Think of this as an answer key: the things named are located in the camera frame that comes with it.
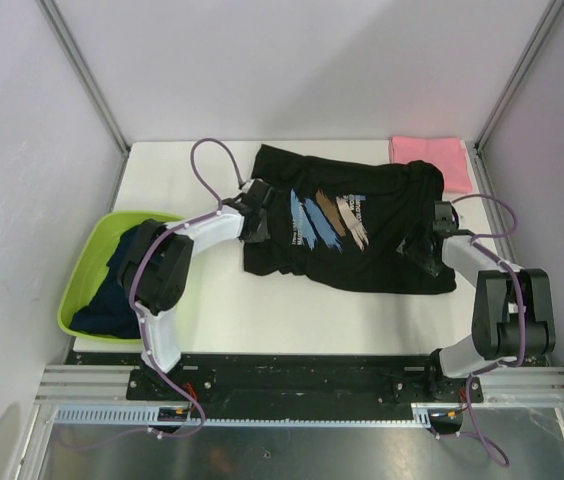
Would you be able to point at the black printed t shirt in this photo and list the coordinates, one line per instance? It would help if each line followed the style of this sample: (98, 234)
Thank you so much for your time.
(341, 224)

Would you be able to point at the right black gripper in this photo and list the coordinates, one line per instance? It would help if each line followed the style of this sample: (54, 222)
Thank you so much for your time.
(432, 265)

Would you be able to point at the folded pink t shirt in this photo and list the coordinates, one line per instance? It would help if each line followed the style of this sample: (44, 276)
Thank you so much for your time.
(447, 154)

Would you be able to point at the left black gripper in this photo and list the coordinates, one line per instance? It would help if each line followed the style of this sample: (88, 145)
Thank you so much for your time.
(259, 235)

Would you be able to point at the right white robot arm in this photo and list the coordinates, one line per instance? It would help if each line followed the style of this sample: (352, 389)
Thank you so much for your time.
(512, 317)

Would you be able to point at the grey slotted cable duct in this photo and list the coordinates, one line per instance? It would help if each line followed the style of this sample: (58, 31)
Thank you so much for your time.
(167, 416)

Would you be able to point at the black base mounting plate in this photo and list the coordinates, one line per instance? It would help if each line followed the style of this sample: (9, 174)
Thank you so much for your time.
(305, 384)

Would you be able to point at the navy blue t shirt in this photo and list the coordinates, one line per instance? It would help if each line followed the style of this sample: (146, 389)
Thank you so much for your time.
(108, 312)

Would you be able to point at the green plastic bin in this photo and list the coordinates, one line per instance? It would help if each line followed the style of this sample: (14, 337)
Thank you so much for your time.
(92, 268)

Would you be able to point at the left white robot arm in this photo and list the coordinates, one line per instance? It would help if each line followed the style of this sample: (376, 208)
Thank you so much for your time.
(155, 269)

